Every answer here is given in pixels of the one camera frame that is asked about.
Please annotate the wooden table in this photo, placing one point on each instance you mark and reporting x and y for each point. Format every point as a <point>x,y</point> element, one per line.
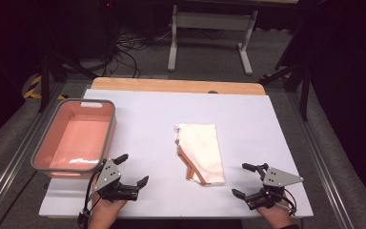
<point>171,85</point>

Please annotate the person's right hand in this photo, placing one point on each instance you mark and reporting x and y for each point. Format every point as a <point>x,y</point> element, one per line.
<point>276,216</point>

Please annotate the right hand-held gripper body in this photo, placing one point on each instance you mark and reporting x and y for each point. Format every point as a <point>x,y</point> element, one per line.
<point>278,178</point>

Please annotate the pink basin with grey rim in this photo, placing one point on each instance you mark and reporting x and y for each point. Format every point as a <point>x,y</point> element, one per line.
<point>76,136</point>

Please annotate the person's left hand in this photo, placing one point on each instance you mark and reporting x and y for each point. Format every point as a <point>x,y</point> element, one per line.
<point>103,211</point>

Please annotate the aluminium floor rail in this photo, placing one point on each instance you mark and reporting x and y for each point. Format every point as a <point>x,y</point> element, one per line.
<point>12,165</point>
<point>317,152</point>

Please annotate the black equipment with red light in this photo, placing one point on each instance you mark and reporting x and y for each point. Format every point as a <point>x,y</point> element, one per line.
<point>105,25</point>

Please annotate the black tripod stand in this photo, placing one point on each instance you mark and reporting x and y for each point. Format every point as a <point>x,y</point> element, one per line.
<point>305,95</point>
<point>45,82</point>

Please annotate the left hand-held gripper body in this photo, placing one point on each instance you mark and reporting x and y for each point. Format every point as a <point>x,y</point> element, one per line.
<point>108,175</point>

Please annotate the white table mat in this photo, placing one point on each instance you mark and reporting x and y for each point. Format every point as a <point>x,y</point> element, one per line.
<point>235,127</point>

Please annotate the white metal desk frame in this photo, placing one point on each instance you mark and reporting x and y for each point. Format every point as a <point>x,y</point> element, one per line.
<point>209,21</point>

